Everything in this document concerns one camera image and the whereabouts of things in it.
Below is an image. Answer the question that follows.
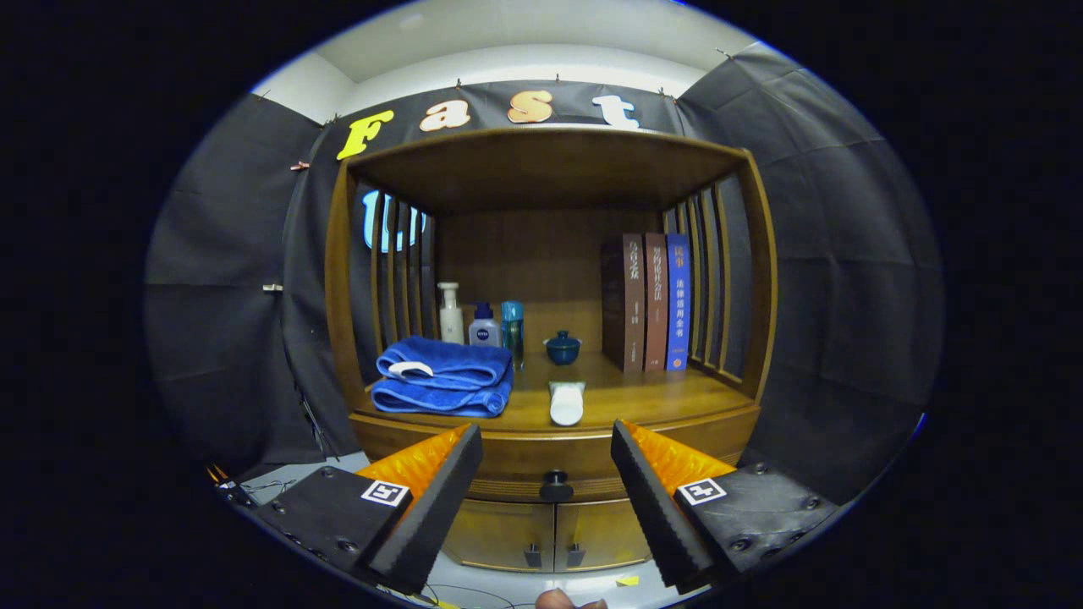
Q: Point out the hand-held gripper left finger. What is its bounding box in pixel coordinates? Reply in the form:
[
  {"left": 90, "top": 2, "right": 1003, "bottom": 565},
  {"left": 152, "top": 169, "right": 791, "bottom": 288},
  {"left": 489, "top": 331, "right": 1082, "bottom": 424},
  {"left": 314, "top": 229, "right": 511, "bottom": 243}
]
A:
[{"left": 252, "top": 423, "right": 484, "bottom": 596}]

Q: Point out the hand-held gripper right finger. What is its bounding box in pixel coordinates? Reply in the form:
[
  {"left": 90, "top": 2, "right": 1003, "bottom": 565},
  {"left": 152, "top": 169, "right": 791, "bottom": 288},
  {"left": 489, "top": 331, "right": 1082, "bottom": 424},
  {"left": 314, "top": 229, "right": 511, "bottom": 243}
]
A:
[{"left": 610, "top": 420, "right": 840, "bottom": 595}]

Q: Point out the wooden drawer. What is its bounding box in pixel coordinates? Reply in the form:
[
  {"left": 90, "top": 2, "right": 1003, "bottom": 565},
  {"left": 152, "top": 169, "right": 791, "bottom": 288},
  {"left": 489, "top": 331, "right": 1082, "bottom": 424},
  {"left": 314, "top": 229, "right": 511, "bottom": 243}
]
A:
[{"left": 349, "top": 404, "right": 762, "bottom": 504}]

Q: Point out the white and green tube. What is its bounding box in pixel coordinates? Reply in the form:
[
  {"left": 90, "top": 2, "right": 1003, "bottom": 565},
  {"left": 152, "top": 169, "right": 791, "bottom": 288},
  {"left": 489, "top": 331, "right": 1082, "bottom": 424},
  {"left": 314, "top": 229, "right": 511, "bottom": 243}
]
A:
[{"left": 548, "top": 381, "right": 586, "bottom": 427}]

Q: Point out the wooden cabinet door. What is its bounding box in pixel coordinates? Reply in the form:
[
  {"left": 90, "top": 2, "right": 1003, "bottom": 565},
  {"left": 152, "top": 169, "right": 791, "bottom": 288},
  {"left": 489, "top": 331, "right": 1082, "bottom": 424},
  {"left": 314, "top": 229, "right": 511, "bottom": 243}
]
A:
[
  {"left": 440, "top": 497, "right": 557, "bottom": 573},
  {"left": 554, "top": 497, "right": 652, "bottom": 572}
]

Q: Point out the wooden countertop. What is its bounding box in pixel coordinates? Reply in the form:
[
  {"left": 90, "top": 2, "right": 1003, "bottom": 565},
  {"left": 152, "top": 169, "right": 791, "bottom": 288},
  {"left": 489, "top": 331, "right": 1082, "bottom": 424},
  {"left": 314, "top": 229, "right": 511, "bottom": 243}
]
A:
[{"left": 355, "top": 351, "right": 758, "bottom": 432}]

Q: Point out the wooden cabinet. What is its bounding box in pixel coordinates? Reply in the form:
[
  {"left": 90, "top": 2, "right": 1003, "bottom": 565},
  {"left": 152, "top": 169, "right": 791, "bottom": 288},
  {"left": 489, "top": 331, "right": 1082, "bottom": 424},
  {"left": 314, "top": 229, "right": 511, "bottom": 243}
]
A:
[{"left": 324, "top": 127, "right": 779, "bottom": 576}]

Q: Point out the blue folded towel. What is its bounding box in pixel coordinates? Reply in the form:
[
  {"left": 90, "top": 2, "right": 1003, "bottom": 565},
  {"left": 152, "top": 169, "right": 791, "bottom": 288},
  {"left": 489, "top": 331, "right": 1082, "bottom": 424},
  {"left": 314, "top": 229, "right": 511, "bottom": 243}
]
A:
[{"left": 371, "top": 336, "right": 515, "bottom": 419}]

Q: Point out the white bottle with blue cap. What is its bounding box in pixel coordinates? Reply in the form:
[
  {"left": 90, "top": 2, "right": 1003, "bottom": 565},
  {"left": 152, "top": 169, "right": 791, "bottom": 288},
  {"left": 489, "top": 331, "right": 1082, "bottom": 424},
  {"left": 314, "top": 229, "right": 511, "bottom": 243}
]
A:
[{"left": 469, "top": 302, "right": 502, "bottom": 348}]

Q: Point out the white pump bottle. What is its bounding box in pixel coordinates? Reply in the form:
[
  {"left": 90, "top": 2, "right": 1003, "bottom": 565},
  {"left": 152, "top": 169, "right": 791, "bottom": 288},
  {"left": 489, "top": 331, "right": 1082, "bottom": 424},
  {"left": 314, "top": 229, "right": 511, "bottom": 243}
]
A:
[{"left": 437, "top": 282, "right": 465, "bottom": 345}]

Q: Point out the blue lidded teacup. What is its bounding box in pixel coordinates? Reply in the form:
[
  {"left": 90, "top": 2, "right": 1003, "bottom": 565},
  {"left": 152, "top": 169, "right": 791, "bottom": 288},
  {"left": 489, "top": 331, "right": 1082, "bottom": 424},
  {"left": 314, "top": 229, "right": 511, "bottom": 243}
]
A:
[{"left": 543, "top": 330, "right": 583, "bottom": 366}]

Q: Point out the teal bottle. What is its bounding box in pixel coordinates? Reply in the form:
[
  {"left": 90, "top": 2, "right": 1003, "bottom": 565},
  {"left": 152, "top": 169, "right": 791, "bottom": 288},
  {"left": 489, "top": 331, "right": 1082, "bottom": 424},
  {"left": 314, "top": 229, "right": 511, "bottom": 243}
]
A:
[{"left": 500, "top": 301, "right": 525, "bottom": 370}]

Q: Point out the reddish brown book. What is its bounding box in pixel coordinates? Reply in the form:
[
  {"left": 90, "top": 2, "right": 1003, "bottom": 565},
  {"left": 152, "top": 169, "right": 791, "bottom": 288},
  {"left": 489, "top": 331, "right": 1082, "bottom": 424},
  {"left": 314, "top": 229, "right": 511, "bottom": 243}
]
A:
[{"left": 643, "top": 233, "right": 669, "bottom": 373}]

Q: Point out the blue book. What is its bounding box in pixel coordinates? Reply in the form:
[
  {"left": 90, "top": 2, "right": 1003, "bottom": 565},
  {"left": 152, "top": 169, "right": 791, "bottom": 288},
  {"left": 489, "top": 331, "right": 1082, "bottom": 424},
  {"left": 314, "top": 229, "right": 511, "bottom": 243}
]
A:
[{"left": 665, "top": 233, "right": 692, "bottom": 372}]

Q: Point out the dark brown book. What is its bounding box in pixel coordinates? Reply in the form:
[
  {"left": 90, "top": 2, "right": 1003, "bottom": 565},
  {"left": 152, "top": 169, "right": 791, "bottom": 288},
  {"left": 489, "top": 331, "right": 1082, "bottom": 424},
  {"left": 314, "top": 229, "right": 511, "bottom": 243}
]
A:
[{"left": 601, "top": 233, "right": 646, "bottom": 374}]

